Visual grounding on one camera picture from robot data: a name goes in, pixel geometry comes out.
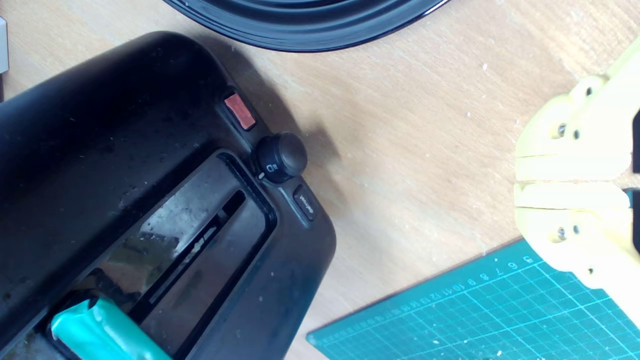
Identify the black two-slot toaster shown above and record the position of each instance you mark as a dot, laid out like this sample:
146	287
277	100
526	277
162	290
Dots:
100	150

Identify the green cutting mat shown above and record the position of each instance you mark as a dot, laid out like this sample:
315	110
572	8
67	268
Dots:
450	320

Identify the black round plate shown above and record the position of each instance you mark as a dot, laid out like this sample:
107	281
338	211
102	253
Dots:
300	25

